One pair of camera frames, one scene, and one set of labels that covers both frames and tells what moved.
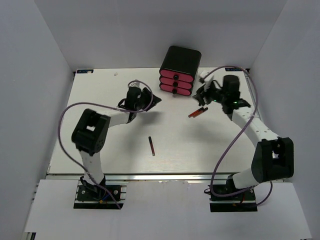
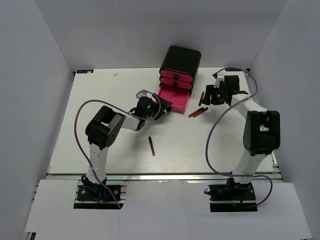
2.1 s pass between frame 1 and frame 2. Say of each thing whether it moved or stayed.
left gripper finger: moved
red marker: stayed
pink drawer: stayed
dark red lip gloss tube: stayed
